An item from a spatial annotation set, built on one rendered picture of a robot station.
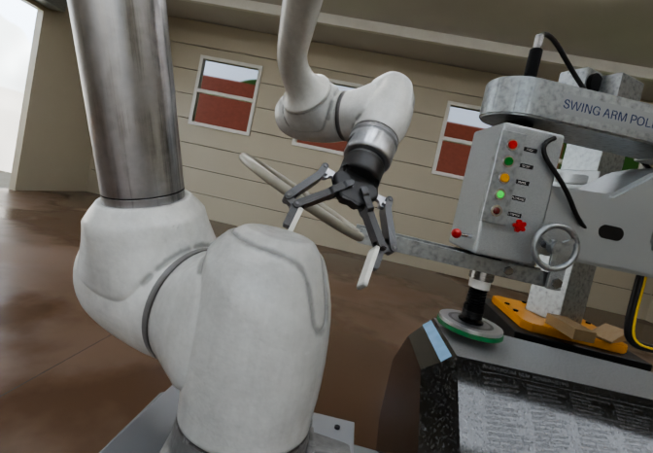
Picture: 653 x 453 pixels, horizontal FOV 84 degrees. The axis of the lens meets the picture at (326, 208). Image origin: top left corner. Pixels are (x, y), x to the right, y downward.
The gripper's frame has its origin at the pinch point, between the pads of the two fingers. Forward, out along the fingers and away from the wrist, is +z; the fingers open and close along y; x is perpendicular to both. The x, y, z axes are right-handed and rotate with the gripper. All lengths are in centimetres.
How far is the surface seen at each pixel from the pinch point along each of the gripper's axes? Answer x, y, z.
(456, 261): -46, -48, -37
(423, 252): -48, -37, -35
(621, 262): -30, -95, -54
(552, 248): -28, -67, -45
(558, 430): -38, -83, 0
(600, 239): -28, -85, -57
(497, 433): -41, -67, 7
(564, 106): -13, -53, -83
